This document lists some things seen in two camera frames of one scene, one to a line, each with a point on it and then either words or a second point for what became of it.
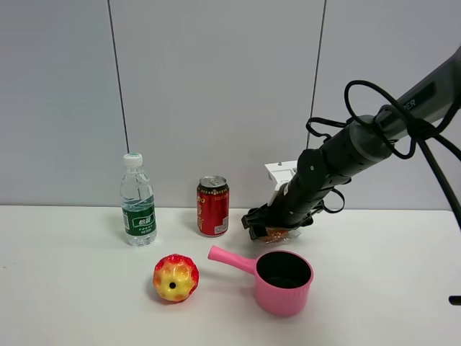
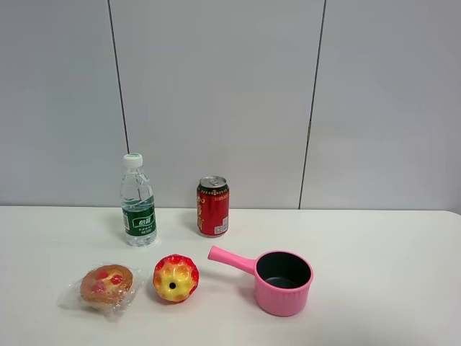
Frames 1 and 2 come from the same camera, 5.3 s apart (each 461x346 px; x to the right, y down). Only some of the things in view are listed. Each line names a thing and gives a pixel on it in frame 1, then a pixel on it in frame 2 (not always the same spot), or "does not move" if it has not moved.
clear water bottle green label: x=137 y=203 does not move
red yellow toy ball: x=176 y=277 does not move
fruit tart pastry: x=278 y=235 → x=108 y=290
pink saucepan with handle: x=282 y=278 does not move
